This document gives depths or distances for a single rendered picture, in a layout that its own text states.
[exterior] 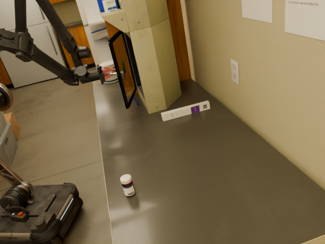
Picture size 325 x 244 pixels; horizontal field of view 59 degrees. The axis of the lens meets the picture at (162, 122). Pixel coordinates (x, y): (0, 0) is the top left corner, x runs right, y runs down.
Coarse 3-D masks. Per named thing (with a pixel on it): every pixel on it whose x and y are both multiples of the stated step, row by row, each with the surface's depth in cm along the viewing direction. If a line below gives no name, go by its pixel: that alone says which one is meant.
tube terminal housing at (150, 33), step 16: (128, 0) 137; (144, 0) 139; (160, 0) 150; (128, 16) 140; (144, 16) 142; (160, 16) 151; (128, 32) 150; (144, 32) 145; (160, 32) 153; (144, 48) 149; (160, 48) 154; (144, 64) 152; (160, 64) 156; (176, 64) 171; (144, 80) 156; (160, 80) 158; (176, 80) 173; (144, 96) 162; (160, 96) 162; (176, 96) 175
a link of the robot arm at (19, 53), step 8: (32, 40) 129; (32, 48) 127; (16, 56) 123; (24, 56) 123; (32, 56) 128; (40, 56) 132; (48, 56) 138; (40, 64) 138; (48, 64) 138; (56, 64) 143; (56, 72) 146; (64, 72) 149; (72, 72) 156; (64, 80) 155; (72, 80) 155
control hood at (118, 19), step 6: (102, 12) 154; (114, 12) 143; (120, 12) 139; (108, 18) 138; (114, 18) 139; (120, 18) 139; (126, 18) 140; (114, 24) 140; (120, 24) 141; (126, 24) 141; (126, 30) 143
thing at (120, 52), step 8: (120, 40) 165; (120, 48) 163; (112, 56) 149; (120, 56) 162; (120, 64) 160; (128, 64) 176; (128, 72) 174; (128, 80) 172; (120, 88) 157; (128, 88) 170; (128, 96) 168
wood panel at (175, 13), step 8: (168, 0) 177; (176, 0) 178; (168, 8) 179; (176, 8) 180; (176, 16) 182; (176, 24) 184; (112, 32) 177; (176, 32) 187; (184, 32) 188; (176, 40) 189; (184, 40) 190; (176, 48) 191; (184, 48) 193; (176, 56) 193; (184, 56) 195; (184, 64) 197; (184, 72) 200
